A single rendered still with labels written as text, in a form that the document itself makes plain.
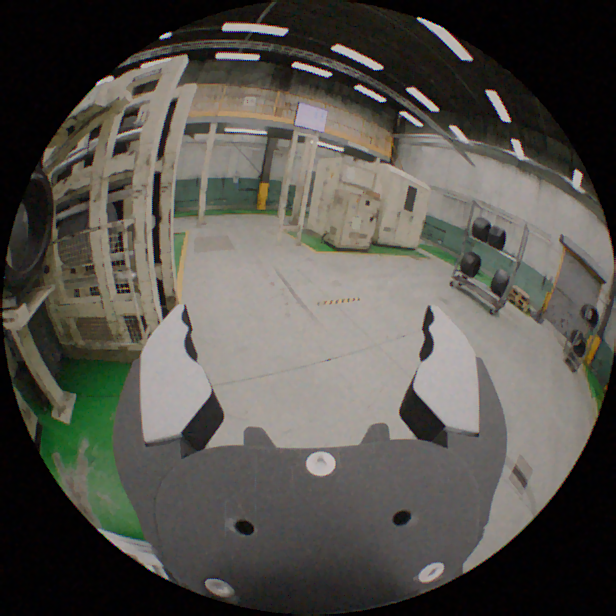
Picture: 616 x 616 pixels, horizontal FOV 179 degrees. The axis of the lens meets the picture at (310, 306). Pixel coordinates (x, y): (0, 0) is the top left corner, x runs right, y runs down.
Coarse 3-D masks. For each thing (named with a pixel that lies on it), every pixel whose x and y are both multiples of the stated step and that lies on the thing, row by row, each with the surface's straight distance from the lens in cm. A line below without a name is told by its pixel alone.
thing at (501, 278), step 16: (480, 208) 519; (480, 224) 469; (464, 240) 474; (480, 240) 480; (496, 240) 454; (464, 256) 475; (464, 272) 480; (496, 272) 455; (512, 272) 440; (480, 288) 518; (496, 288) 448; (496, 304) 451
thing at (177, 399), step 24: (168, 336) 10; (144, 360) 9; (168, 360) 8; (192, 360) 8; (144, 384) 8; (168, 384) 8; (192, 384) 7; (144, 408) 7; (168, 408) 7; (192, 408) 7; (216, 408) 7; (144, 432) 7; (168, 432) 7; (192, 432) 7
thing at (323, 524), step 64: (256, 448) 5; (320, 448) 5; (384, 448) 5; (192, 512) 5; (256, 512) 5; (320, 512) 5; (384, 512) 5; (448, 512) 6; (192, 576) 6; (256, 576) 5; (320, 576) 5; (384, 576) 5; (448, 576) 6
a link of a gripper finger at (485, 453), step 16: (480, 368) 9; (480, 384) 9; (480, 400) 8; (496, 400) 9; (480, 416) 8; (496, 416) 8; (448, 432) 7; (480, 432) 7; (496, 432) 8; (448, 448) 6; (464, 448) 7; (480, 448) 7; (496, 448) 8; (480, 464) 7; (496, 464) 7; (480, 480) 7; (496, 480) 7; (480, 496) 7; (480, 512) 7
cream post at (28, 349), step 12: (24, 336) 158; (24, 348) 157; (36, 348) 165; (36, 360) 164; (36, 372) 164; (48, 372) 172; (48, 384) 172; (48, 396) 181; (60, 396) 181; (60, 408) 182
